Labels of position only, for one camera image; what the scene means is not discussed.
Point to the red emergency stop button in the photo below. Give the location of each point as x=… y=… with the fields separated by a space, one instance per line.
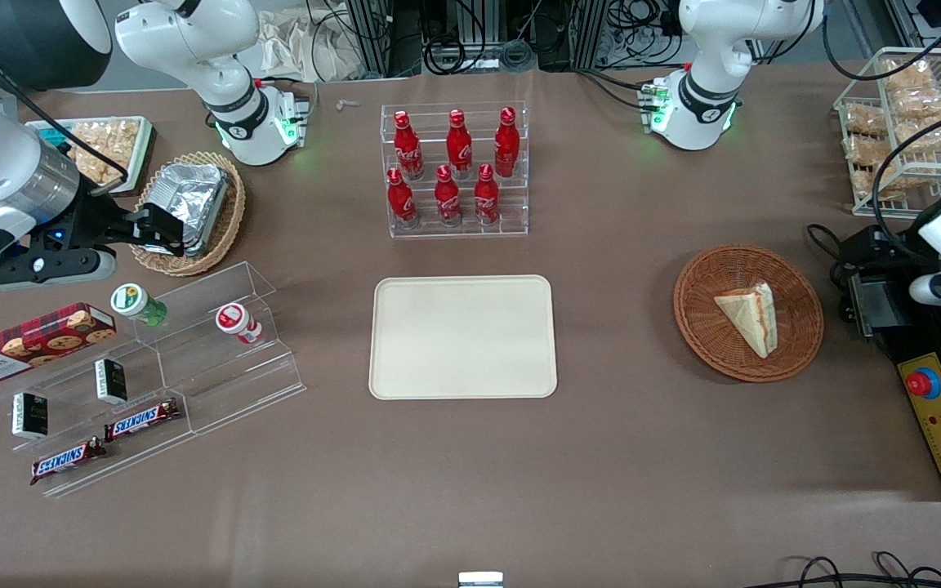
x=923 y=383

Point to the crumpled beige paper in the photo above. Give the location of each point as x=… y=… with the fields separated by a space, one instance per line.
x=307 y=45

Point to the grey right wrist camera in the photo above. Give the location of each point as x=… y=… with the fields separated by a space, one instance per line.
x=46 y=268

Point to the bagged fried snack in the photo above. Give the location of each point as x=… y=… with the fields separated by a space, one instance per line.
x=864 y=118
x=875 y=181
x=910 y=75
x=867 y=149
x=932 y=135
x=924 y=102

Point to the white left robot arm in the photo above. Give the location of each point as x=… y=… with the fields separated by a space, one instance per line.
x=711 y=49

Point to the aluminium frame post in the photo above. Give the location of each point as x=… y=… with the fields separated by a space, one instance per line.
x=589 y=33
x=372 y=37

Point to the beige plastic tray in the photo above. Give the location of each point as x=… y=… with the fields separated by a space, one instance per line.
x=462 y=336

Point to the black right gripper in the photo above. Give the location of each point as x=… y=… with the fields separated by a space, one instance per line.
x=95 y=220

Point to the wicker basket with foil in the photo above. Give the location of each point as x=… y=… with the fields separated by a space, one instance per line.
x=229 y=212

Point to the grey snack tray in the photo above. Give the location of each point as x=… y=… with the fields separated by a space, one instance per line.
x=144 y=147

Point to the small black box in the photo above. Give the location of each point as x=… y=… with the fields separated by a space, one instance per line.
x=29 y=415
x=111 y=381

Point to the triangle sandwich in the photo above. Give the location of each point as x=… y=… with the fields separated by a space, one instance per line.
x=752 y=314

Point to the red cola bottle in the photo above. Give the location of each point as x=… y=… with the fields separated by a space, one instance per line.
x=447 y=198
x=506 y=143
x=459 y=145
x=400 y=200
x=486 y=196
x=407 y=147

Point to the red capped small bottle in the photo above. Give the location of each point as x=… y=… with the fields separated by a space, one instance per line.
x=235 y=320

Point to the clear acrylic bottle rack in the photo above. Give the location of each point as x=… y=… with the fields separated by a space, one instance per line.
x=454 y=230

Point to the black machine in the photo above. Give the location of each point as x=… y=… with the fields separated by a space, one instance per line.
x=879 y=302

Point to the small beige clip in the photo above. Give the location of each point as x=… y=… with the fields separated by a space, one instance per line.
x=348 y=104

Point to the packaged cookies in tray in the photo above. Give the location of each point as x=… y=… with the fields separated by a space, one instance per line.
x=107 y=147

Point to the clear acrylic stepped shelf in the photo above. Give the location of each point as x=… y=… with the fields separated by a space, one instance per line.
x=217 y=384

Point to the white object at table edge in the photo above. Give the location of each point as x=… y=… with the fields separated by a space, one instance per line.
x=480 y=580

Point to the green capped small bottle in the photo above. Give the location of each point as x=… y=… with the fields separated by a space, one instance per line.
x=134 y=300

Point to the red tartan cookie box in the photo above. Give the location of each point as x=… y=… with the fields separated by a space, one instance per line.
x=29 y=343

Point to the aluminium foil container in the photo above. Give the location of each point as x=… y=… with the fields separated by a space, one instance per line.
x=193 y=196

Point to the brown round wicker basket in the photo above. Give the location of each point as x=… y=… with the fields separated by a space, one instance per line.
x=699 y=327

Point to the snickers chocolate bar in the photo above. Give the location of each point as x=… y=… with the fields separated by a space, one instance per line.
x=142 y=420
x=66 y=461

